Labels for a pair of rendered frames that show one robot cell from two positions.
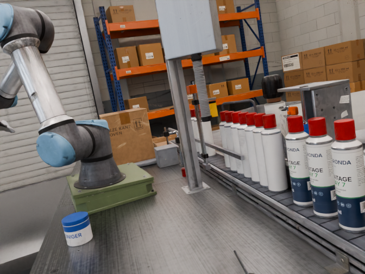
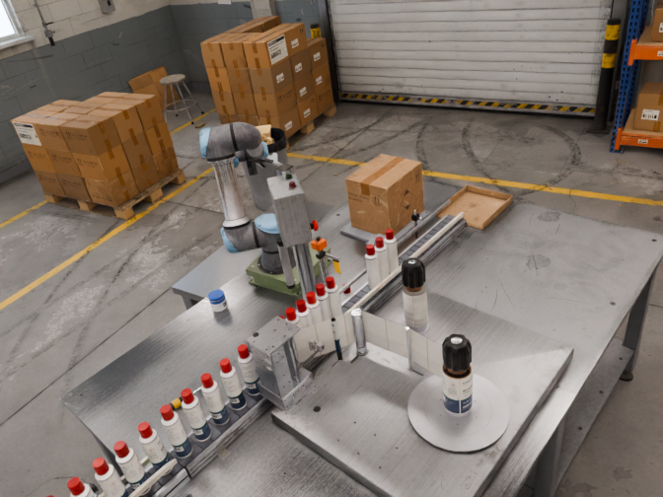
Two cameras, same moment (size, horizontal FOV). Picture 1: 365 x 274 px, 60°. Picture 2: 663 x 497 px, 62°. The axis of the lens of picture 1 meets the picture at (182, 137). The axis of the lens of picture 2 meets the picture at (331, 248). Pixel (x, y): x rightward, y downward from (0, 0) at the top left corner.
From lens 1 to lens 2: 1.94 m
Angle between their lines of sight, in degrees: 60
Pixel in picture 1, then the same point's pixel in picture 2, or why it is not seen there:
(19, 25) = (211, 151)
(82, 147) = (245, 247)
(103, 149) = (269, 247)
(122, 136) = (362, 204)
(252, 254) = not seen: hidden behind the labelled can
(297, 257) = not seen: hidden behind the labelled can
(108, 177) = (270, 266)
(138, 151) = (375, 225)
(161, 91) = not seen: outside the picture
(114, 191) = (269, 279)
